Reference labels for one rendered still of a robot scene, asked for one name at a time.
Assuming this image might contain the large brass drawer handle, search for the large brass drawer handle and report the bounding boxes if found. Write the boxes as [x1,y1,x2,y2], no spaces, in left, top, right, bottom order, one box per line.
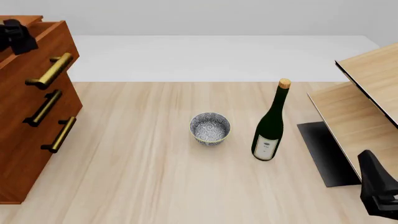
[24,52,75,91]

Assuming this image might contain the patterned blue white bowl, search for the patterned blue white bowl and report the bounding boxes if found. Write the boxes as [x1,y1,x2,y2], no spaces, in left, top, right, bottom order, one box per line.
[189,112,233,147]

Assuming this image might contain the slim brass drawer handle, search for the slim brass drawer handle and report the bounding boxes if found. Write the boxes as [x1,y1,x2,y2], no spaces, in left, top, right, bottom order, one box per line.
[22,89,63,128]

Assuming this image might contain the wooden drawer with slim handle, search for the wooden drawer with slim handle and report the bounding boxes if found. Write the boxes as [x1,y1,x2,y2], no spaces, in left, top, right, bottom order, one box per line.
[0,69,78,180]

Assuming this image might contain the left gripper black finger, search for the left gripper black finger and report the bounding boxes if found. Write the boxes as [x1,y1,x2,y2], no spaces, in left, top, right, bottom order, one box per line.
[11,29,40,56]

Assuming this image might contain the pale wood shelf unit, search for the pale wood shelf unit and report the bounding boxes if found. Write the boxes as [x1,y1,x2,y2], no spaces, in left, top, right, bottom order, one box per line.
[307,41,398,182]

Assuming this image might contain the dark green corked wine bottle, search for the dark green corked wine bottle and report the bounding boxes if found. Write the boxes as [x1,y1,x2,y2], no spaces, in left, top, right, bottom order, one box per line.
[251,78,292,162]

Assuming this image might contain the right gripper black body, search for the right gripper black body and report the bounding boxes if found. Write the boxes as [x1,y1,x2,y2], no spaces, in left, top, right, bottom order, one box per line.
[359,193,398,220]

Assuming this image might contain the wooden cabinet with drawers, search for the wooden cabinet with drawers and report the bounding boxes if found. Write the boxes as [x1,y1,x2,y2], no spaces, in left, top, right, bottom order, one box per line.
[0,15,84,205]

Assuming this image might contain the wooden drawer with short handle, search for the wooden drawer with short handle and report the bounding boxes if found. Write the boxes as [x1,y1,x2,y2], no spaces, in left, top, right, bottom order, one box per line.
[0,90,84,204]

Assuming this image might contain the short brass drawer handle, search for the short brass drawer handle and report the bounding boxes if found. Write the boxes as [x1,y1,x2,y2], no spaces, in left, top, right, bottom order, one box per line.
[40,116,77,154]

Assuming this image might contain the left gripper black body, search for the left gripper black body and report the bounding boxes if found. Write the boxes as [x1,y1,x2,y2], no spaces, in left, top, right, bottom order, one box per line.
[2,18,25,35]

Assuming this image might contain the wooden drawer with largest handle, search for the wooden drawer with largest handle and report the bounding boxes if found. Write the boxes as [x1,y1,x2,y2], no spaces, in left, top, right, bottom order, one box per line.
[0,20,80,122]

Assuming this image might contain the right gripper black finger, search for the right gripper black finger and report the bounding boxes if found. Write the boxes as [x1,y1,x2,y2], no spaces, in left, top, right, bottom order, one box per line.
[357,149,398,197]

